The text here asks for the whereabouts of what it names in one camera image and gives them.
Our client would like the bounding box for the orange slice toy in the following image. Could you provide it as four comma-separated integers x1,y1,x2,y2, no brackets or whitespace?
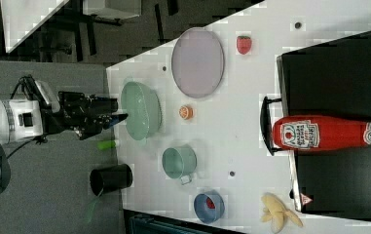
179,105,194,120

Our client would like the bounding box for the black microwave oven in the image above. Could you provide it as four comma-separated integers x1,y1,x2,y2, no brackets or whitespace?
263,31,371,221

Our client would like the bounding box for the black cylinder cup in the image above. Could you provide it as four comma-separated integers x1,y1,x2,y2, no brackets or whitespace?
90,164,133,196

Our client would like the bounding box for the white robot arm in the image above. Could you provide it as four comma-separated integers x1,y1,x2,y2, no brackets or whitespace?
0,92,128,194

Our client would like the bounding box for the green perforated colander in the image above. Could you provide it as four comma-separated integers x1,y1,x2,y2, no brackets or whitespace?
121,81,162,140

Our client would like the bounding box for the black oven door handle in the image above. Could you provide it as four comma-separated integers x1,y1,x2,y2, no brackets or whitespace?
259,97,282,156

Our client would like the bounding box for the red ketchup bottle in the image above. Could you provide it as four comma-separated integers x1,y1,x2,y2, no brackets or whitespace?
272,115,371,151

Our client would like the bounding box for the green marker pen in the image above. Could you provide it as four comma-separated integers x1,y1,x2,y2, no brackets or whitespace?
97,140,118,150

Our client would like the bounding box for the purple round plate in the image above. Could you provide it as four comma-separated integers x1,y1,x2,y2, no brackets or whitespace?
171,27,225,98

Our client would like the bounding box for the blue bowl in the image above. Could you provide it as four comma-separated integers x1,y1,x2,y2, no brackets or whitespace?
194,190,225,224

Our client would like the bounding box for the green metal mug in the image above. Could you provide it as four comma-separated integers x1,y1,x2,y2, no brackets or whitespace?
162,144,197,185

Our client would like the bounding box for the red item in bowl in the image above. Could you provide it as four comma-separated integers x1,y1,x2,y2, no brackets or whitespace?
205,198,215,210

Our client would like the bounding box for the red toy strawberry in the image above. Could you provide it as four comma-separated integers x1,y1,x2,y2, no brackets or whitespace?
237,36,252,55

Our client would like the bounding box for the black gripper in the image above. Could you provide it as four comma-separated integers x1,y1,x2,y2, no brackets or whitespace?
41,92,129,140

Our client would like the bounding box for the yellow peeled banana toy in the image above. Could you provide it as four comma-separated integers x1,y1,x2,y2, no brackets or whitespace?
261,193,303,234

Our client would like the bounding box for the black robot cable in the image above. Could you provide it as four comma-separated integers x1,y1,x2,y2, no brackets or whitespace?
6,76,50,160

